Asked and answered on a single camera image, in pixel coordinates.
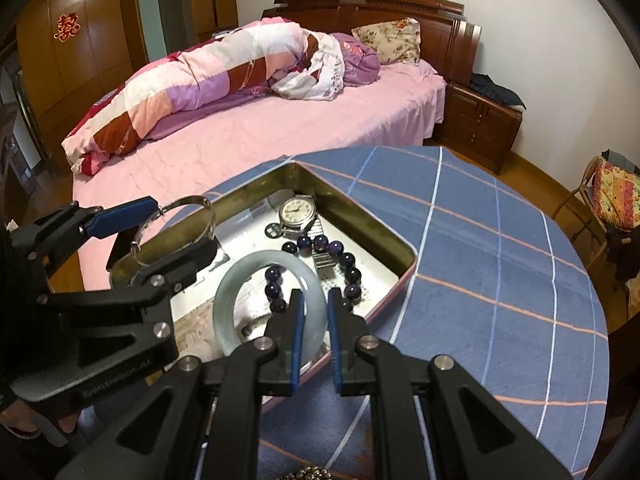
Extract silver bangle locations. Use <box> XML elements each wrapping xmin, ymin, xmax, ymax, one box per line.
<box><xmin>131</xmin><ymin>195</ymin><xmax>218</xmax><ymax>266</ymax></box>

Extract pale jade bangle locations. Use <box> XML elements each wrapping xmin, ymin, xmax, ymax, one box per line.
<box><xmin>212</xmin><ymin>250</ymin><xmax>331</xmax><ymax>367</ymax></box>

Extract purple bead bracelet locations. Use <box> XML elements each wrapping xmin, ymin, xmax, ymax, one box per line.
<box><xmin>265</xmin><ymin>236</ymin><xmax>363</xmax><ymax>315</ymax></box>

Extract red paper decoration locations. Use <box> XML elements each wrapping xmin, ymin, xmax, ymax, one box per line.
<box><xmin>54</xmin><ymin>12</ymin><xmax>85</xmax><ymax>44</ymax></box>

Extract purple blanket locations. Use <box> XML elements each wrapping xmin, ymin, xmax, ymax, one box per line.
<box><xmin>310</xmin><ymin>32</ymin><xmax>382</xmax><ymax>86</ymax></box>

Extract wooden nightstand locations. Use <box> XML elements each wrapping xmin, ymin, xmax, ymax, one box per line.
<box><xmin>432</xmin><ymin>82</ymin><xmax>523</xmax><ymax>176</ymax></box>

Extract dark folded clothes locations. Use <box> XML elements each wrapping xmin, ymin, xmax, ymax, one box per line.
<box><xmin>467</xmin><ymin>74</ymin><xmax>527</xmax><ymax>111</ymax></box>

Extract pink patchwork quilt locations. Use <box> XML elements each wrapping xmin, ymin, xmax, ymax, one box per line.
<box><xmin>61</xmin><ymin>16</ymin><xmax>326</xmax><ymax>177</ymax></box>

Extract bed with pink sheet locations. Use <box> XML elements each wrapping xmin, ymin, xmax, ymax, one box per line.
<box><xmin>70</xmin><ymin>57</ymin><xmax>448</xmax><ymax>292</ymax></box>

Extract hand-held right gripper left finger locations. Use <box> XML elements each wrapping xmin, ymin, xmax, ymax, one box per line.
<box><xmin>60</xmin><ymin>287</ymin><xmax>308</xmax><ymax>480</ymax></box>

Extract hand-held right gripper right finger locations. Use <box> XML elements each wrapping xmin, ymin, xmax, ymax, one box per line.
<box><xmin>326</xmin><ymin>287</ymin><xmax>576</xmax><ymax>480</ymax></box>

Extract dark wooden headboard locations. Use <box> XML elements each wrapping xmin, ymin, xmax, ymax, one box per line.
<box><xmin>262</xmin><ymin>0</ymin><xmax>483</xmax><ymax>86</ymax></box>

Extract white floral cloth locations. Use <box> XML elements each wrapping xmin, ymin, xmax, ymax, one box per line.
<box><xmin>270</xmin><ymin>35</ymin><xmax>352</xmax><ymax>101</ymax></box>

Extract wooden chair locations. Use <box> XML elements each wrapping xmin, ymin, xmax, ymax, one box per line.
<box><xmin>552</xmin><ymin>155</ymin><xmax>640</xmax><ymax>281</ymax></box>

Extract yellow patterned cushion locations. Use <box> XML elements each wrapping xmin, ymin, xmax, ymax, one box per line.
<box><xmin>592</xmin><ymin>160</ymin><xmax>640</xmax><ymax>232</ymax></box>

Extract black phone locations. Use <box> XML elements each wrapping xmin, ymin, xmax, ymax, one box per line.
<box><xmin>106</xmin><ymin>230</ymin><xmax>143</xmax><ymax>272</ymax></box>

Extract small brown bead strand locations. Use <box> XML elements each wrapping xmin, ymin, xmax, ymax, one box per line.
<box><xmin>260</xmin><ymin>465</ymin><xmax>327</xmax><ymax>480</ymax></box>

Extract person's left hand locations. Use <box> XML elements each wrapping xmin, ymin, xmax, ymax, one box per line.
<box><xmin>0</xmin><ymin>394</ymin><xmax>81</xmax><ymax>448</ymax></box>

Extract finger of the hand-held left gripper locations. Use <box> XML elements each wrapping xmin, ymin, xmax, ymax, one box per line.
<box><xmin>34</xmin><ymin>240</ymin><xmax>222</xmax><ymax>357</ymax></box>
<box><xmin>9</xmin><ymin>196</ymin><xmax>162</xmax><ymax>282</ymax></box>

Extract floral pillow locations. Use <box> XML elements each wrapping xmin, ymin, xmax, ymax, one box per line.
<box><xmin>351</xmin><ymin>17</ymin><xmax>422</xmax><ymax>66</ymax></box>

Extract blue plaid tablecloth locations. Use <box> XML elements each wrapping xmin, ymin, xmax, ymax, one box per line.
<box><xmin>190</xmin><ymin>145</ymin><xmax>611</xmax><ymax>480</ymax></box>

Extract dark maroon garment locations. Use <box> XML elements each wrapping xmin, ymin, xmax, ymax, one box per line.
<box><xmin>604</xmin><ymin>220</ymin><xmax>640</xmax><ymax>282</ymax></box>

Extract silver wristwatch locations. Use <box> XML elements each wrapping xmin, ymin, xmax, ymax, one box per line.
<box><xmin>267</xmin><ymin>195</ymin><xmax>338</xmax><ymax>278</ymax></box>

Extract metal tin box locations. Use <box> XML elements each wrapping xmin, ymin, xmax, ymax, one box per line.
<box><xmin>107</xmin><ymin>161</ymin><xmax>418</xmax><ymax>411</ymax></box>

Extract wooden wardrobe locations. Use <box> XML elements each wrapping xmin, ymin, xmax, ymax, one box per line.
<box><xmin>0</xmin><ymin>0</ymin><xmax>236</xmax><ymax>201</ymax></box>

